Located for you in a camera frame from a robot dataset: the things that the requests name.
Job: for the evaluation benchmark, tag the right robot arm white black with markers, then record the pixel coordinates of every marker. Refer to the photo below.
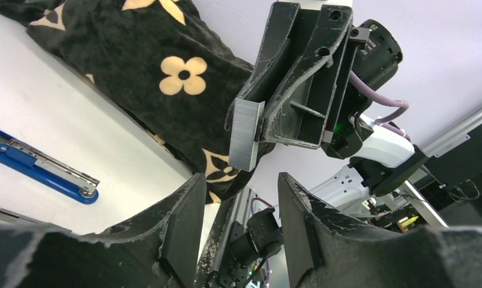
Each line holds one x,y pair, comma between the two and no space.
315,85

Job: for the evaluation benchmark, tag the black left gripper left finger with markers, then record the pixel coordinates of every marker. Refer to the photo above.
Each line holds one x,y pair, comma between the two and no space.
158,247

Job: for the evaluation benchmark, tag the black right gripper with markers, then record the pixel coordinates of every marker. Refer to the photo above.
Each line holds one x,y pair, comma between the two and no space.
298,77

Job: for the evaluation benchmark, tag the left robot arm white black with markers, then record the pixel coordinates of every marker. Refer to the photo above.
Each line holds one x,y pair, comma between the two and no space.
159,247

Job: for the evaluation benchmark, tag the blue stapler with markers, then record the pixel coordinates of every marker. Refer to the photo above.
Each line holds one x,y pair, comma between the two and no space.
45,169

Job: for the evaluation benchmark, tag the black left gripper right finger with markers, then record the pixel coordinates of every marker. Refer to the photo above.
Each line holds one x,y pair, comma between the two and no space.
325,247

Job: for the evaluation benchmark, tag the black floral plush pillow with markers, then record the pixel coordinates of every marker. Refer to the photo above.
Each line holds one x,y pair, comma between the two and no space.
160,63

